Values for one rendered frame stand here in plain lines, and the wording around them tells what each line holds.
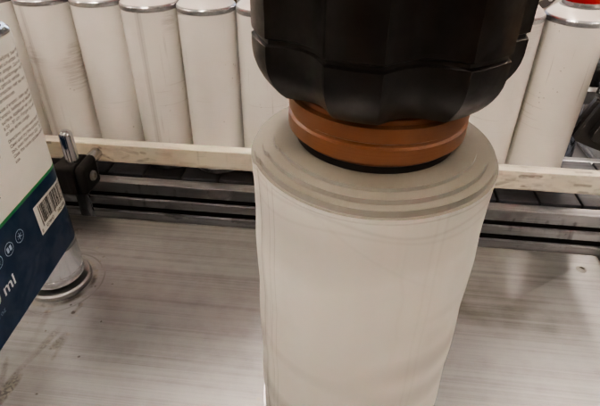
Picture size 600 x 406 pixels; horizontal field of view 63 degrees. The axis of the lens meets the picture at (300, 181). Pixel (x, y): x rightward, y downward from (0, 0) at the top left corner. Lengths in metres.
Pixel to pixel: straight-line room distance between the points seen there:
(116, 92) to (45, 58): 0.07
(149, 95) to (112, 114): 0.05
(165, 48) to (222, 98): 0.07
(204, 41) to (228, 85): 0.05
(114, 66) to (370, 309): 0.39
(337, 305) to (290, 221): 0.03
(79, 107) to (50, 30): 0.08
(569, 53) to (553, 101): 0.04
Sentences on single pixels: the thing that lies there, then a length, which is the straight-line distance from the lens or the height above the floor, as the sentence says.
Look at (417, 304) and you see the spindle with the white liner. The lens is 0.17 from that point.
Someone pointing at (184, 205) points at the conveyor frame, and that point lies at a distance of 0.50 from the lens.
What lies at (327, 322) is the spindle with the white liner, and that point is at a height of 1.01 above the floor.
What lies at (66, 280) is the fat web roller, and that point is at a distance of 0.39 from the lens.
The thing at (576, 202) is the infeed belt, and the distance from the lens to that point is 0.52.
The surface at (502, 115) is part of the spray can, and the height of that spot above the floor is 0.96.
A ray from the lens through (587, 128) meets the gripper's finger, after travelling 0.52.
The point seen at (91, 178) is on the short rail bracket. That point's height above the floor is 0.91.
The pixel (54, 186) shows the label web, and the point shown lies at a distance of 0.36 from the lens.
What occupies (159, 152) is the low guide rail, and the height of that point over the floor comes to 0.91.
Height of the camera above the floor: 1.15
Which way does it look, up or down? 33 degrees down
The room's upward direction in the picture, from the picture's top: 1 degrees clockwise
